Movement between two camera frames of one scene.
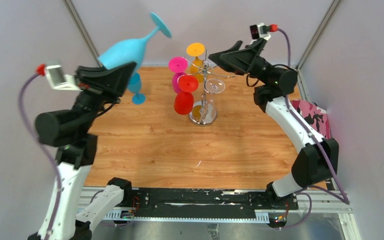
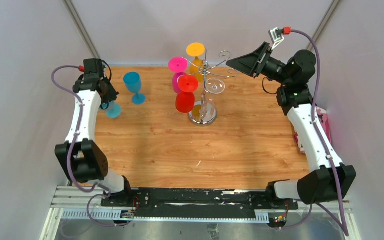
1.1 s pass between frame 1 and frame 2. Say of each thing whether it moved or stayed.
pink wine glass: stayed
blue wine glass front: moved
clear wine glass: stayed
